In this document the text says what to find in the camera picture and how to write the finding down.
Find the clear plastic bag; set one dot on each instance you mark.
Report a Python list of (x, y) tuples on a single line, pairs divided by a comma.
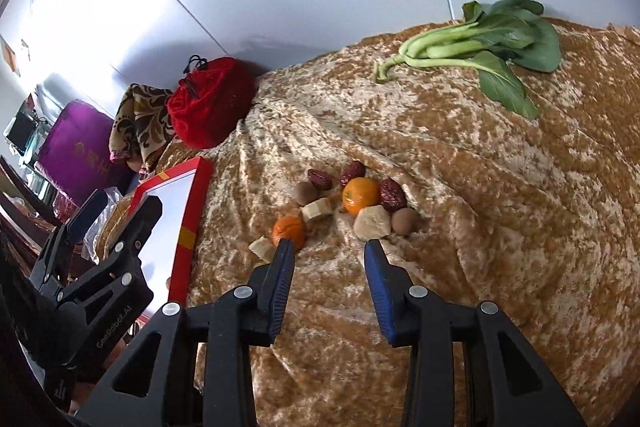
[(96, 239)]

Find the golden velvet blanket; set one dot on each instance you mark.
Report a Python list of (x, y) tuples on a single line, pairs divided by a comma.
[(450, 182)]

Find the small tangerine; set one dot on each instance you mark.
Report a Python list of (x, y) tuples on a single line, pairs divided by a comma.
[(289, 231)]

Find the small banana piece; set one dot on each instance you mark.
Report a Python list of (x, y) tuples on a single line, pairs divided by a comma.
[(262, 249)]

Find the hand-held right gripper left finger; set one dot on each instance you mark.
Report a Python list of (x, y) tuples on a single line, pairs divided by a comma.
[(281, 287)]

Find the dark wooden furniture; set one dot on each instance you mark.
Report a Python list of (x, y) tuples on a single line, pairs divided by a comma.
[(25, 217)]

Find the black monitor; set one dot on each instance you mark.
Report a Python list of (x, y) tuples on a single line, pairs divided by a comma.
[(20, 132)]

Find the large banana piece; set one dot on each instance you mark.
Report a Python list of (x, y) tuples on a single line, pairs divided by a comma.
[(371, 223)]

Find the brown patterned cloth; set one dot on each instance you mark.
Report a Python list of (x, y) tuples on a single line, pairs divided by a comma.
[(142, 117)]

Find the red-rimmed white tray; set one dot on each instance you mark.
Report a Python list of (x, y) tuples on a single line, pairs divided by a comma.
[(195, 207)]

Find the large tangerine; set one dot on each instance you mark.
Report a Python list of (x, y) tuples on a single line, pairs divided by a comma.
[(360, 196)]

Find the large red date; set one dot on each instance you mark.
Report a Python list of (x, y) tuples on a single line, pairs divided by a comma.
[(392, 194)]

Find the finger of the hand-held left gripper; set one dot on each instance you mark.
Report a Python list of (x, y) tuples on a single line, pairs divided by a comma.
[(137, 222), (85, 217)]

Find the green bok choy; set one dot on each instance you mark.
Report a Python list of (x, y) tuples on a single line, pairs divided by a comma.
[(510, 37)]

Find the purple velvet bag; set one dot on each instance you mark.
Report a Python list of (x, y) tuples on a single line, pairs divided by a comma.
[(75, 147)]

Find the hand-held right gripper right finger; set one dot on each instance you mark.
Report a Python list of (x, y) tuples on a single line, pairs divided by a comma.
[(377, 287)]

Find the brown longan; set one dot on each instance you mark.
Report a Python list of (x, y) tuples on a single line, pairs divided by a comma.
[(404, 222), (306, 193)]

